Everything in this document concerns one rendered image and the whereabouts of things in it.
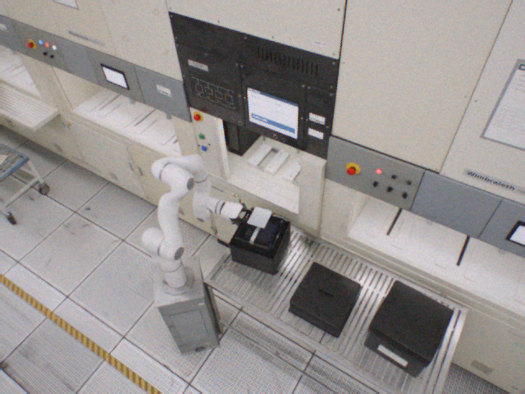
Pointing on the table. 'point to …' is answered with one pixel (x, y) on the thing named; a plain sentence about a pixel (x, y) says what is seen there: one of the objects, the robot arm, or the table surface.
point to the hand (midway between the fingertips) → (248, 216)
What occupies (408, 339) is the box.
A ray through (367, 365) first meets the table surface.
